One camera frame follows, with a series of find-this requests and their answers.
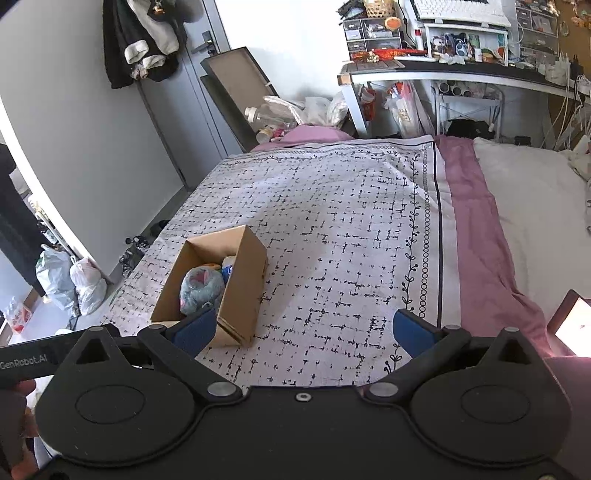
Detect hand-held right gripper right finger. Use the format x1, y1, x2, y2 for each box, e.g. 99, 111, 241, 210
365, 309, 551, 405

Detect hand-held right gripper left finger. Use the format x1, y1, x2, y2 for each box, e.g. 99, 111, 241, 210
51, 308, 242, 407

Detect blue fluffy plush toy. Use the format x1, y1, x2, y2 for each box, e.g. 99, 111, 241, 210
179, 265, 227, 315

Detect brown cardboard box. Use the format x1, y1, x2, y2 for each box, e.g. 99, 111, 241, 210
150, 224, 269, 348

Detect person's left hand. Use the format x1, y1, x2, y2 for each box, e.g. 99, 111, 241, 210
10, 379, 40, 480

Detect white plastic bag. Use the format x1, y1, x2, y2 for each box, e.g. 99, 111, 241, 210
36, 244, 77, 317
69, 256, 108, 316

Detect white black patterned blanket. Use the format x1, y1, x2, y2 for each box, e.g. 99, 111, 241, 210
99, 135, 462, 389

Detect dark hanging garment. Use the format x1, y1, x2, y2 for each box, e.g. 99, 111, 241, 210
0, 143, 48, 297

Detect tablet with lit screen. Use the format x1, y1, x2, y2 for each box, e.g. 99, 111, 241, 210
547, 290, 591, 357

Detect white duvet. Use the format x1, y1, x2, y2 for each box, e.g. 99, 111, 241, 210
473, 136, 591, 320

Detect black bag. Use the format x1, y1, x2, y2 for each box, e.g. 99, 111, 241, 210
445, 119, 496, 138

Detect grey door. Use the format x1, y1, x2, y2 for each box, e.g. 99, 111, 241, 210
136, 0, 232, 191

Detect printed plastic bag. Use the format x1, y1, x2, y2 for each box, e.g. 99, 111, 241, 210
385, 80, 435, 138

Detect clear plastic jar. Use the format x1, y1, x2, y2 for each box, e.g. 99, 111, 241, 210
245, 105, 279, 131

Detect heap of plastic bags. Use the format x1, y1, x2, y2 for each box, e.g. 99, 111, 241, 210
263, 95, 350, 129

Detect white desk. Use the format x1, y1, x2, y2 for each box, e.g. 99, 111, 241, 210
337, 59, 591, 139

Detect flat cardboard sheets leaning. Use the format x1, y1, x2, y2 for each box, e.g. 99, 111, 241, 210
200, 46, 281, 156

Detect white desk shelf riser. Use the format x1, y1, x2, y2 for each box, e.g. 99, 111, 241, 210
421, 18, 509, 66

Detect hanging dark and white clothes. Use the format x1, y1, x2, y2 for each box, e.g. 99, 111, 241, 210
102, 0, 205, 90

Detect grey drawer organizer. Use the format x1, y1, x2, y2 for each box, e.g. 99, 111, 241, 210
342, 17, 408, 54

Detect white keyboard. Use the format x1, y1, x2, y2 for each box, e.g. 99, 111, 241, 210
412, 0, 512, 27

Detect wicker basket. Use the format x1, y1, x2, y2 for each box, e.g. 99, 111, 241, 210
364, 0, 397, 18

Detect clear drawer organizer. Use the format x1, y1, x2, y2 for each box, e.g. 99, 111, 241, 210
515, 6, 562, 52

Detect white wire rack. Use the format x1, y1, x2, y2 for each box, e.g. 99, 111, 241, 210
431, 80, 505, 139

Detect white power cables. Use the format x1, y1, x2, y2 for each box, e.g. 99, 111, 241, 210
539, 50, 591, 153

